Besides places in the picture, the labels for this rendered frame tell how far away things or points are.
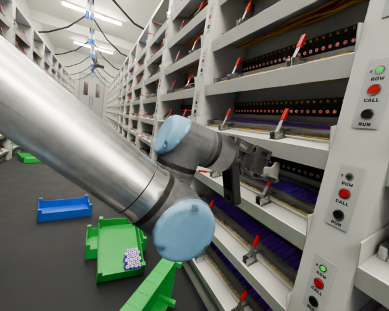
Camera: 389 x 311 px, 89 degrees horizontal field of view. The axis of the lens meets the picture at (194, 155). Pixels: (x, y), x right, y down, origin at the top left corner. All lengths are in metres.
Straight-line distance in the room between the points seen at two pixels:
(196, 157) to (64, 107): 0.25
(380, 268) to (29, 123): 0.56
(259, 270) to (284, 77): 0.55
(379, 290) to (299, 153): 0.28
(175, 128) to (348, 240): 0.39
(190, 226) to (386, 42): 0.45
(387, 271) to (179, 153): 0.42
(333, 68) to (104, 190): 0.50
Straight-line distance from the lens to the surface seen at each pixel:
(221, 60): 1.03
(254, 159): 0.51
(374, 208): 0.47
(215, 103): 0.99
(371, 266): 0.51
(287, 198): 0.63
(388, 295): 0.50
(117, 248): 1.18
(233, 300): 0.87
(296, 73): 0.60
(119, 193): 0.26
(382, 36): 0.52
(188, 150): 0.39
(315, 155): 0.51
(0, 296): 1.16
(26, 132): 0.27
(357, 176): 0.47
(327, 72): 0.55
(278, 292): 0.66
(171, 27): 1.75
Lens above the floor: 0.74
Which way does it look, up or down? 8 degrees down
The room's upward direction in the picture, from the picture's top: 9 degrees clockwise
